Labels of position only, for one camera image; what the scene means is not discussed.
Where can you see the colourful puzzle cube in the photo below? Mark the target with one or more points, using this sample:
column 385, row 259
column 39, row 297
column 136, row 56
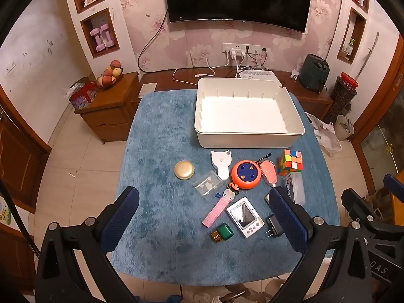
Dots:
column 290, row 162

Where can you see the white flat router box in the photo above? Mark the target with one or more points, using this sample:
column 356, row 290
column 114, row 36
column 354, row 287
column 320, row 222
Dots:
column 258, row 75

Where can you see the sheathed sword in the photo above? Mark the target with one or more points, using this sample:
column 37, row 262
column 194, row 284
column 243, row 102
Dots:
column 369, row 53

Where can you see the pink dumbbell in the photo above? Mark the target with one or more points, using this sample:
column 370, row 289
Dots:
column 97, row 39
column 108, row 34

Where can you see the white plug-in chargers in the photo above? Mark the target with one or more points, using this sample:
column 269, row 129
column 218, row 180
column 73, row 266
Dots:
column 237, row 53

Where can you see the white wall outlet strip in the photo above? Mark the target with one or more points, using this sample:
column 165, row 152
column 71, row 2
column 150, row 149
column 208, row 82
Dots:
column 255, row 48

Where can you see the wooden side cabinet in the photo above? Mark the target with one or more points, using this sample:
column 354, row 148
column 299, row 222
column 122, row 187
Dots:
column 107, row 113

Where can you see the glass door with wooden frame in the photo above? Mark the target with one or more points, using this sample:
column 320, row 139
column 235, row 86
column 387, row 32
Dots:
column 378, row 151

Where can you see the basket of fruit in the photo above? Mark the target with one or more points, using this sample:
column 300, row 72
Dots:
column 109, row 77

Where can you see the gold round compact case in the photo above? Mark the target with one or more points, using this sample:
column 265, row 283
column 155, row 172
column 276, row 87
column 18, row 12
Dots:
column 184, row 170

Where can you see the black charger adapter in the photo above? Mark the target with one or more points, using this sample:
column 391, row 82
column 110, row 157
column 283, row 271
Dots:
column 273, row 225

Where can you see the red printed gift box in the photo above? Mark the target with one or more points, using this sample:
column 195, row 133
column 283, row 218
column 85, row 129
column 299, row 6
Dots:
column 83, row 96

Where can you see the clear plastic bag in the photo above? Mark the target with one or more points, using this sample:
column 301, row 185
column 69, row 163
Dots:
column 206, row 184

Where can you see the clear rectangular case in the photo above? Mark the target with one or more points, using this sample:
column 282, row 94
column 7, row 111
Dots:
column 298, row 187

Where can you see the white paper card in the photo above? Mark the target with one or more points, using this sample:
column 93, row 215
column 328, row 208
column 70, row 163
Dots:
column 147, row 90

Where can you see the white plastic bag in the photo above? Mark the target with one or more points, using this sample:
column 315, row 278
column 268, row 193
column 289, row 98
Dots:
column 328, row 135

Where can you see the orange round tape reel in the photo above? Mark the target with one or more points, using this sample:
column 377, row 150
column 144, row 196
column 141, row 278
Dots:
column 246, row 175

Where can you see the black pen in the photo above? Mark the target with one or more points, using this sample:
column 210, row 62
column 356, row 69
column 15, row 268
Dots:
column 263, row 158

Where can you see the white handheld game console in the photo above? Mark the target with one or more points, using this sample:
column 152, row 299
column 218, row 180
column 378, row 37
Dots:
column 244, row 216

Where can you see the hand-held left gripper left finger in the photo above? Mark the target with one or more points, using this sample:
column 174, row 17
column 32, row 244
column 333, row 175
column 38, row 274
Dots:
column 121, row 214

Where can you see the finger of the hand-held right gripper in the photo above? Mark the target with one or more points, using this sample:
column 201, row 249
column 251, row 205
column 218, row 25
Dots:
column 393, row 183
column 356, row 202

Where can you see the white plastic storage bin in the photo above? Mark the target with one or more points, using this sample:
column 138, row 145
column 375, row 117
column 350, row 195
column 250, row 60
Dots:
column 240, row 113

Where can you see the small spray bottle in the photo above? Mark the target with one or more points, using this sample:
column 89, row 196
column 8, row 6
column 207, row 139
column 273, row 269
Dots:
column 351, row 46

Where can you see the white bucket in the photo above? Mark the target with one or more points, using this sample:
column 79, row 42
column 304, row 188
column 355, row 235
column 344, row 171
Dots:
column 344, row 129

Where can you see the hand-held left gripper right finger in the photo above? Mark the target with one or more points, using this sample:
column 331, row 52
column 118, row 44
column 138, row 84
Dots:
column 288, row 224

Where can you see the white wall switch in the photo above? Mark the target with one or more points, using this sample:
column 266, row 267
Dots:
column 10, row 67

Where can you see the pink ruler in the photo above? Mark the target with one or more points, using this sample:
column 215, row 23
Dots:
column 214, row 211

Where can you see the dark green appliance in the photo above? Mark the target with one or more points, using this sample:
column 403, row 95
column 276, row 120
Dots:
column 312, row 72

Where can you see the black vase with red top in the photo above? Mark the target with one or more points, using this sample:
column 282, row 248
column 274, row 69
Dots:
column 339, row 97

